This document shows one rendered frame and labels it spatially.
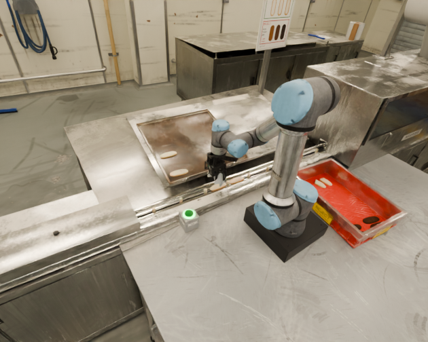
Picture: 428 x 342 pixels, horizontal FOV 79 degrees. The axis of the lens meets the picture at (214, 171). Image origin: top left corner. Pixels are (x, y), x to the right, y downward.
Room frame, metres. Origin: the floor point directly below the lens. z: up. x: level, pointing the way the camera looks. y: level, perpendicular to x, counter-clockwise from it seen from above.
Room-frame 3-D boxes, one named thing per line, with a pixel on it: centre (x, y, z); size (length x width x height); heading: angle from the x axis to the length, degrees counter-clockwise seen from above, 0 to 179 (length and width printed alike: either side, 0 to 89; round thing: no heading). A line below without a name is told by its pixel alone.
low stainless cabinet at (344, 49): (5.35, -1.81, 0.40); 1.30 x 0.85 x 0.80; 124
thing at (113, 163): (1.61, 0.00, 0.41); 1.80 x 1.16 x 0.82; 128
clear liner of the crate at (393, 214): (0.99, -0.67, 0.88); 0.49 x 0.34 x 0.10; 31
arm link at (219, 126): (0.99, -0.01, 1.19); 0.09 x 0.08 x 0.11; 37
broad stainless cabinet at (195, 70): (3.86, -0.40, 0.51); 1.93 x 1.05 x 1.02; 124
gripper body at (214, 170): (0.99, -0.01, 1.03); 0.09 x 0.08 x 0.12; 127
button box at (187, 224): (0.77, 0.10, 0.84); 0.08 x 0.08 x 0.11; 34
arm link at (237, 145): (0.93, -0.09, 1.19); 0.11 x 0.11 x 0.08; 37
